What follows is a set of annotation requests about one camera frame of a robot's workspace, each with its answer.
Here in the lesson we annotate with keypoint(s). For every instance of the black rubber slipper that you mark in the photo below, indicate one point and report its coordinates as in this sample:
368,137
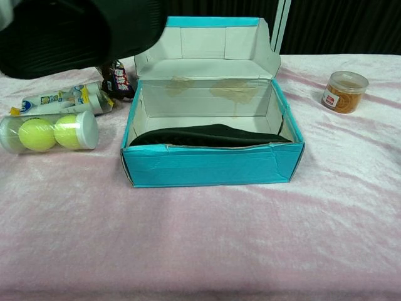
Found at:
69,34
213,135

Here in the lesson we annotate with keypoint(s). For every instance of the brown snack bag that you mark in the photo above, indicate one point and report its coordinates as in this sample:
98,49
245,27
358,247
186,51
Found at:
117,81

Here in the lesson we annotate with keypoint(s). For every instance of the white frame pole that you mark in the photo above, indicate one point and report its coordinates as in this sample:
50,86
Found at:
282,26

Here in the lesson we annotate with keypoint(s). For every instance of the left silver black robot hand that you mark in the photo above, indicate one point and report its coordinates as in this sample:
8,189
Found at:
4,12

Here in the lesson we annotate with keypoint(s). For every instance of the blue cardboard shoe box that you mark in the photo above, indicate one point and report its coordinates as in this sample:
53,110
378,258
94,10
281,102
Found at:
206,166

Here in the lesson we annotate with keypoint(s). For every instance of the white yellow plastic packet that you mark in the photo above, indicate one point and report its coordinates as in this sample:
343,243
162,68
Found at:
59,102

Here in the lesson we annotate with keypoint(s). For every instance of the clear tennis ball tube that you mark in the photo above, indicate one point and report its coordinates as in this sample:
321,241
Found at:
84,130

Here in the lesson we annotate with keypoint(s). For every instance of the yellow tennis ball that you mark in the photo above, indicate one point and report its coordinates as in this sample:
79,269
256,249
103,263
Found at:
36,135
67,131

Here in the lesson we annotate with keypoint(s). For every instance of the clear jar of rubber bands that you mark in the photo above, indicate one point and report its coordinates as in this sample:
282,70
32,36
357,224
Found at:
344,92

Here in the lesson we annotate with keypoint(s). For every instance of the pink velvet table cloth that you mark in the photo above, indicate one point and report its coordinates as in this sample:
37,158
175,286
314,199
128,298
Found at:
200,238

